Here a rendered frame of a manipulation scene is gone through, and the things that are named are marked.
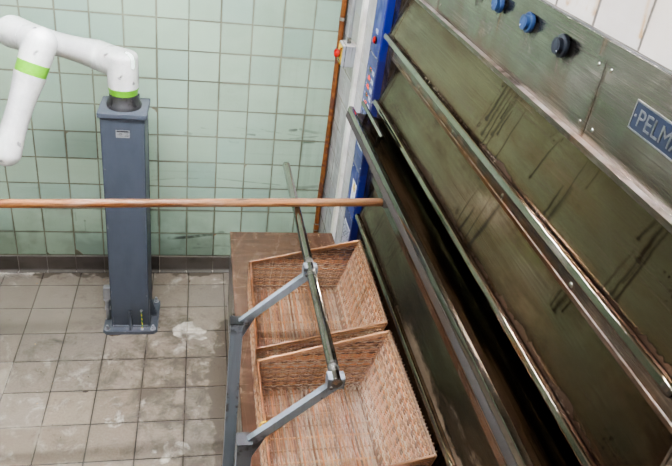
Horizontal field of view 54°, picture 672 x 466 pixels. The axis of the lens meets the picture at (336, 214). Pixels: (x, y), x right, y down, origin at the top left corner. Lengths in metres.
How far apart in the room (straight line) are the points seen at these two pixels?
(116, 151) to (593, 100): 2.21
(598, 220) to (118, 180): 2.31
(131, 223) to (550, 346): 2.27
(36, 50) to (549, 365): 2.06
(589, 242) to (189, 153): 2.67
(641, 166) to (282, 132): 2.62
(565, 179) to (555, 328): 0.30
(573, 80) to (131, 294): 2.59
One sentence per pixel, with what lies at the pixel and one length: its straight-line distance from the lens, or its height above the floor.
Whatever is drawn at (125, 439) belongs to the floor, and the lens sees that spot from 3.13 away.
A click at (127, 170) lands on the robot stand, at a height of 0.93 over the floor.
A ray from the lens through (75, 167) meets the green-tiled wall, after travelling 3.75.
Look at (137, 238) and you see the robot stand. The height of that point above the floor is 0.56.
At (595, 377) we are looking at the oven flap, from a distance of 1.34.
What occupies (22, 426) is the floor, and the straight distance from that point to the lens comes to 3.26.
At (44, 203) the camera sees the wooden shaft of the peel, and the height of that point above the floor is 1.18.
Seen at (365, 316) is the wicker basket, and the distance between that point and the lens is 2.61.
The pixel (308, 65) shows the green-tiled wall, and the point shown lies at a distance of 3.49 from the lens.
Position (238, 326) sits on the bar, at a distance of 2.19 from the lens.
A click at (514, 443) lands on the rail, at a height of 1.44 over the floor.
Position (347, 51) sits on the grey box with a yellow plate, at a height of 1.49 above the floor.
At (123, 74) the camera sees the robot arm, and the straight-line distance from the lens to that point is 2.97.
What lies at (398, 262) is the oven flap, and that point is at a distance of 2.42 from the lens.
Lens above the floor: 2.36
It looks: 30 degrees down
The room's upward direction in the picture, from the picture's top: 8 degrees clockwise
